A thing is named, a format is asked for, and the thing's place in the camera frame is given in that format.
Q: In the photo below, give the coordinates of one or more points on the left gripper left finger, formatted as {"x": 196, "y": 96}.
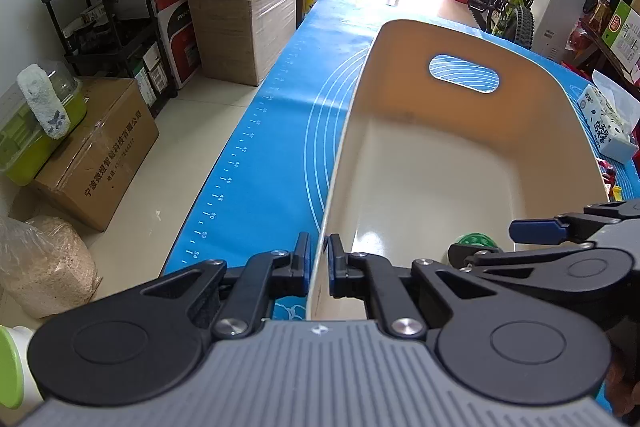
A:
{"x": 252, "y": 291}

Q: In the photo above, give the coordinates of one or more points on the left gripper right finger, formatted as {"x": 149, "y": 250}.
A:
{"x": 382, "y": 288}

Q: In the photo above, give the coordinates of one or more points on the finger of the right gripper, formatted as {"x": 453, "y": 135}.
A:
{"x": 538, "y": 231}

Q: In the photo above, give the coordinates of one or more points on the green round tin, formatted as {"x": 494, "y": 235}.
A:
{"x": 478, "y": 240}

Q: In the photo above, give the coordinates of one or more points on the beige plastic storage bin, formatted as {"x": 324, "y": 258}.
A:
{"x": 447, "y": 134}

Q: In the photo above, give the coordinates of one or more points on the yellow toy wrench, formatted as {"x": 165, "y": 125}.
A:
{"x": 616, "y": 194}

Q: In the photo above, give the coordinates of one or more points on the red toy figure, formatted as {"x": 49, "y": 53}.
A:
{"x": 608, "y": 174}

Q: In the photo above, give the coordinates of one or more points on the blue silicone baking mat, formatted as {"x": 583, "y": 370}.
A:
{"x": 273, "y": 177}

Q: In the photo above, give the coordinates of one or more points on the tissue box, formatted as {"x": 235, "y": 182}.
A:
{"x": 611, "y": 114}

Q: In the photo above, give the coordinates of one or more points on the floor cardboard box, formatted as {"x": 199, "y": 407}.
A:
{"x": 89, "y": 173}

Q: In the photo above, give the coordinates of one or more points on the green white product box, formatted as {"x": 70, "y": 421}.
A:
{"x": 622, "y": 36}

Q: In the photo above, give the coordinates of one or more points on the clear bag of grain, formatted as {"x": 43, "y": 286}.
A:
{"x": 46, "y": 267}

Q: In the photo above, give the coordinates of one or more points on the green plastic container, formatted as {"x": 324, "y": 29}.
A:
{"x": 25, "y": 145}

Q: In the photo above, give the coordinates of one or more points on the black metal shelf cart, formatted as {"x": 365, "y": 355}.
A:
{"x": 99, "y": 42}

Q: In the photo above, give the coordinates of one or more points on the white rolled towel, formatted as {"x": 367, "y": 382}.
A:
{"x": 42, "y": 100}

